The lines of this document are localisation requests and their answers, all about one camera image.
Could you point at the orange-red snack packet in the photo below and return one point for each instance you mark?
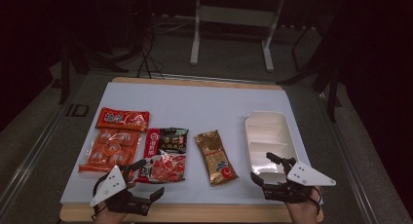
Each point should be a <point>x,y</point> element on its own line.
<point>123,119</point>

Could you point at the metal floor strip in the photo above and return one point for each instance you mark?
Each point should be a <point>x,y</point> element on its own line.
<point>201,78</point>

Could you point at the white table mat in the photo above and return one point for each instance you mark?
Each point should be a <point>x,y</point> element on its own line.
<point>201,104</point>

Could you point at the metal floor rail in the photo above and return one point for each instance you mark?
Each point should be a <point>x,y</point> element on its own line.
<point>354,172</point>
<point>29,159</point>

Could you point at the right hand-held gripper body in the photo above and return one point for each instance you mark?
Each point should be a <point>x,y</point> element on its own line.
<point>305,177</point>

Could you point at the black metal stand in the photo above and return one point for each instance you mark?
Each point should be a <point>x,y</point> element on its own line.
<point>65,81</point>

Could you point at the person's right hand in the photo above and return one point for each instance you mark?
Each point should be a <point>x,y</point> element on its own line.
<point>303,214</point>

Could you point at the black floor bracket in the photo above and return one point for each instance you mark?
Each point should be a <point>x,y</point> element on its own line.
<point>68,110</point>

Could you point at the golden seasoning packet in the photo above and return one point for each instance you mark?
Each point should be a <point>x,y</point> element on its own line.
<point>216,159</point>

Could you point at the black and red seasoning packet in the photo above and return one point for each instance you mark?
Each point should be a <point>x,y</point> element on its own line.
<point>165,152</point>

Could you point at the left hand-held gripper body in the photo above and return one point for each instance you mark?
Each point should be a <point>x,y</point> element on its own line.
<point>110,185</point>

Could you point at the person's left hand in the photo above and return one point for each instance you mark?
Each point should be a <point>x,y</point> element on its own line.
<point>108,218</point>

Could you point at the white divided plastic tray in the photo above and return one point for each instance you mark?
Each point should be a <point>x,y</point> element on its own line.
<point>269,130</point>

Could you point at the white desk frame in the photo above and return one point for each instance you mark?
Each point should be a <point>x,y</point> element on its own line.
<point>237,16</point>

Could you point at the clear bag of orange packs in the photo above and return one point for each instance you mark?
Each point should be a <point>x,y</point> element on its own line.
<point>107,149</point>

